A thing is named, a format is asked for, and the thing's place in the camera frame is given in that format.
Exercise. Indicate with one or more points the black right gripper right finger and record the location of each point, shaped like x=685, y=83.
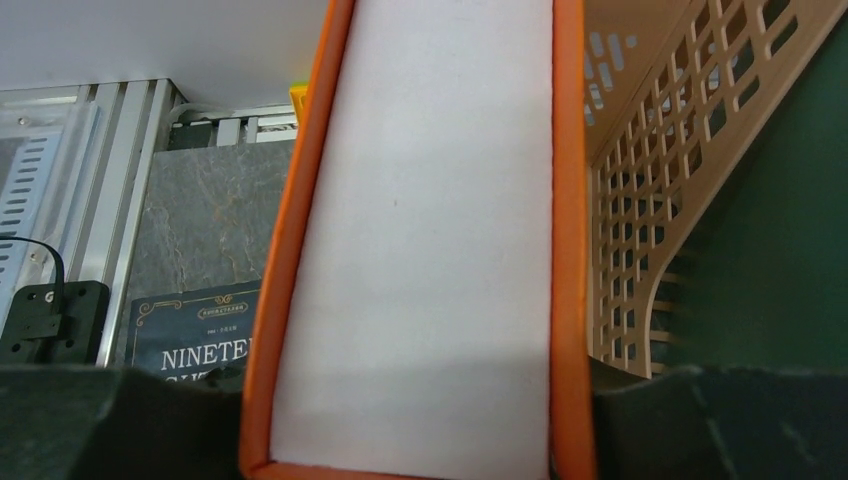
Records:
x=722, y=423

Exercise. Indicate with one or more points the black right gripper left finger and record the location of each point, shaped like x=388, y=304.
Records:
x=80, y=422

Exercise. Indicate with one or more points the Nineteen Eighty-Four dark book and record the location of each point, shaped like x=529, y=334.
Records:
x=184, y=336

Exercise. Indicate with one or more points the orange Good Morning book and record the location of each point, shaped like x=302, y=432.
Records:
x=423, y=308

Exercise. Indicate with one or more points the teal folder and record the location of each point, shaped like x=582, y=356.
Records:
x=767, y=286

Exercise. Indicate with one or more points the peach plastic file organizer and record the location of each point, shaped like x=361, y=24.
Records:
x=676, y=92

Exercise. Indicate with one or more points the yellow triangular stand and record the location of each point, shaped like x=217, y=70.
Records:
x=298, y=93

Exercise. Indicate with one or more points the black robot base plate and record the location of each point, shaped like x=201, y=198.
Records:
x=57, y=323

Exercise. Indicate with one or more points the aluminium slotted rail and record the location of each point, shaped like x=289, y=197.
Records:
x=75, y=163

